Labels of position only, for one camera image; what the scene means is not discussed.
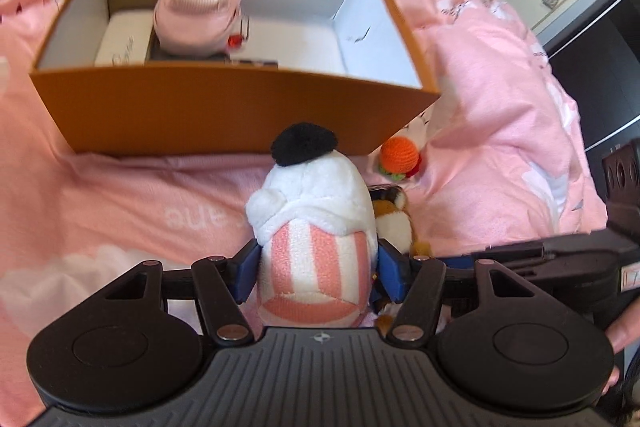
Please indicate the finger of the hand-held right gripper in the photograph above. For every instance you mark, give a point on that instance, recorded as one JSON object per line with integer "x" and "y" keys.
{"x": 515, "y": 257}

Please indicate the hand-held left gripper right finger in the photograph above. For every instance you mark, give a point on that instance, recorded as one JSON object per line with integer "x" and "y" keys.
{"x": 395, "y": 277}

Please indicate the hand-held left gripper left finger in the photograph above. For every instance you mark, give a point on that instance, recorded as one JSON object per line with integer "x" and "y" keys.
{"x": 247, "y": 272}

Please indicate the white pink striped plush toy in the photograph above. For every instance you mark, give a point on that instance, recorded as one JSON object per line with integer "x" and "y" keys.
{"x": 315, "y": 217}

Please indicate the orange cardboard box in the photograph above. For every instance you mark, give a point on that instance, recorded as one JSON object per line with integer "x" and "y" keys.
{"x": 200, "y": 117}

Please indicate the small red charm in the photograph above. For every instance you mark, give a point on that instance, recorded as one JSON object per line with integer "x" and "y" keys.
{"x": 235, "y": 41}

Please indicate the dark grey box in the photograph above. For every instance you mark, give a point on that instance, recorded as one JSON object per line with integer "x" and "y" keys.
{"x": 167, "y": 54}

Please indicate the pink fabric pouch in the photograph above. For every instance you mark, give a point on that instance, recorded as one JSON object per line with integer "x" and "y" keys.
{"x": 197, "y": 12}

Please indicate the person's right hand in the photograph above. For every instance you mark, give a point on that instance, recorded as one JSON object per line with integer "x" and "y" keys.
{"x": 622, "y": 332}

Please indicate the orange brown plush toy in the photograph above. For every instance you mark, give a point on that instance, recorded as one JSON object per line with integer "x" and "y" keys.
{"x": 395, "y": 219}

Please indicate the orange crocheted toy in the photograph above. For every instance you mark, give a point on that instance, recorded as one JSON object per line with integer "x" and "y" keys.
{"x": 400, "y": 154}

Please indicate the pink printed blanket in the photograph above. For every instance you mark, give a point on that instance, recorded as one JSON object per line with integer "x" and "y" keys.
{"x": 500, "y": 107}

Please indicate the black furniture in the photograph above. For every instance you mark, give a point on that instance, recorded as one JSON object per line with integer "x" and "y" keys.
{"x": 595, "y": 72}

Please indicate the long white box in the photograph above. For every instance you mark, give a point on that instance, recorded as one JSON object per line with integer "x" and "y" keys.
{"x": 122, "y": 39}

